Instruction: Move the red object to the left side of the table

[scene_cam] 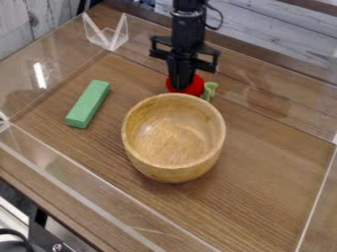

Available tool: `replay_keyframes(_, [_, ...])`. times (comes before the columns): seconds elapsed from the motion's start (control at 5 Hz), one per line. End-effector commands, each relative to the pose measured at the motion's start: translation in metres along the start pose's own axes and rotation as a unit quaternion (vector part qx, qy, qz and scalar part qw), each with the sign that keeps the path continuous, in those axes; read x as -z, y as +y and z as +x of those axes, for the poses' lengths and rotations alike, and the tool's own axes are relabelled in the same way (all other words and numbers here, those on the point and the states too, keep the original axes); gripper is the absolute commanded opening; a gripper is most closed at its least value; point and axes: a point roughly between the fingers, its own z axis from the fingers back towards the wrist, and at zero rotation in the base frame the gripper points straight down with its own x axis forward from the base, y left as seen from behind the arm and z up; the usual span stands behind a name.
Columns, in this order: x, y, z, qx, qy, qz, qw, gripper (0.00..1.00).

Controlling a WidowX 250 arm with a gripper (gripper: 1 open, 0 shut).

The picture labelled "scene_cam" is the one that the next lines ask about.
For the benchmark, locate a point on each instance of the clear acrylic tray walls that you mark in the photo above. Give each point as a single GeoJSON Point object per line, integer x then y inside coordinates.
{"type": "Point", "coordinates": [264, 200]}

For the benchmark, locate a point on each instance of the red plush strawberry toy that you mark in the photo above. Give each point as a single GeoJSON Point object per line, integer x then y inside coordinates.
{"type": "Point", "coordinates": [200, 88]}

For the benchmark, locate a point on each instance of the black table leg bracket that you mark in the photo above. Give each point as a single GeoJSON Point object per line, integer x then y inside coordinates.
{"type": "Point", "coordinates": [41, 239]}

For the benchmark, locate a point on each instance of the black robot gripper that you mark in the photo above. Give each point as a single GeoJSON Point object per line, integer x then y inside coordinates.
{"type": "Point", "coordinates": [183, 48]}

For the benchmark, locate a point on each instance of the wooden bowl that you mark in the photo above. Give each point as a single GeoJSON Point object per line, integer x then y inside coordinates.
{"type": "Point", "coordinates": [172, 135]}

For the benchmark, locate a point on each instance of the green rectangular block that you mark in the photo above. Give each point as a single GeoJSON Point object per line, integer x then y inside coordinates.
{"type": "Point", "coordinates": [85, 106]}

